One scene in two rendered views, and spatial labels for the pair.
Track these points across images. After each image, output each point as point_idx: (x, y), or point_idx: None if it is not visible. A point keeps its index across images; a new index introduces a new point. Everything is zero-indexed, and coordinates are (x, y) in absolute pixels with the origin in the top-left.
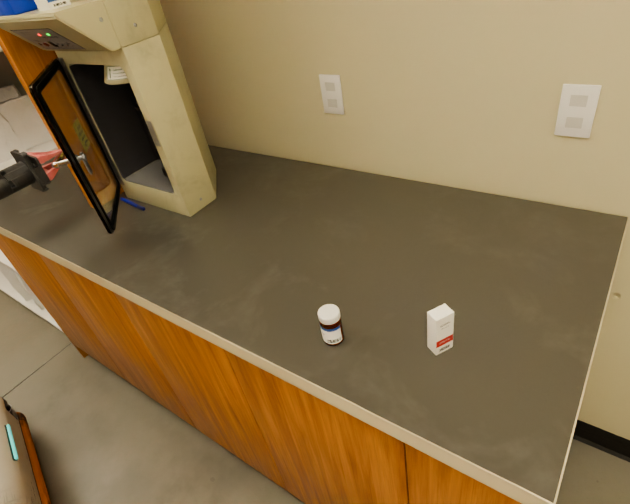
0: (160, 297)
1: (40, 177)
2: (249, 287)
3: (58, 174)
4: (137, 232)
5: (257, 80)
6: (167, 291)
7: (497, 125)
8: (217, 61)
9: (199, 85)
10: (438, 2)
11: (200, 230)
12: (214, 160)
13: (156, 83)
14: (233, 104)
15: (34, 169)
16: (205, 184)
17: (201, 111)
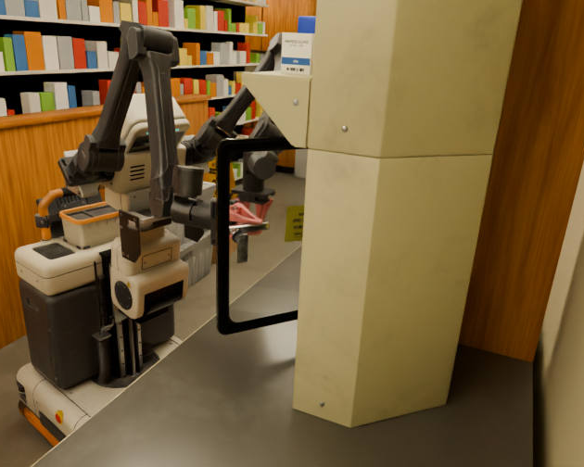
0: (93, 428)
1: (213, 230)
2: None
3: None
4: (258, 360)
5: None
6: (103, 432)
7: None
8: None
9: (576, 283)
10: None
11: (251, 431)
12: (479, 393)
13: (336, 218)
14: (574, 350)
15: (212, 219)
16: (341, 395)
17: (563, 321)
